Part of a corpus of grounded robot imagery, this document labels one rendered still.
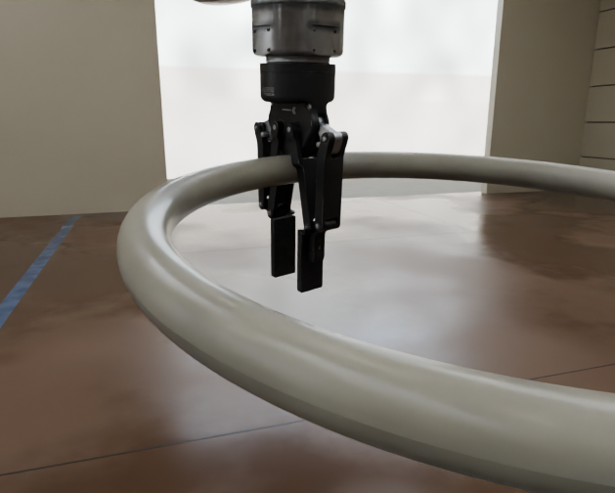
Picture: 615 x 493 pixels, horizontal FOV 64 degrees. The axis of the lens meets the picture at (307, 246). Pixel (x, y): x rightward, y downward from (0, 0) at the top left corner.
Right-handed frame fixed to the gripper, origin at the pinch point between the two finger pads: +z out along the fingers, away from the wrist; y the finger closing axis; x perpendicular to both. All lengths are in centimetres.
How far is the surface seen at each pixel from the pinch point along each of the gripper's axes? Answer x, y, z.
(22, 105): 57, -565, 14
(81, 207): 95, -542, 125
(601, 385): 165, -21, 95
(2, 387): -25, -161, 99
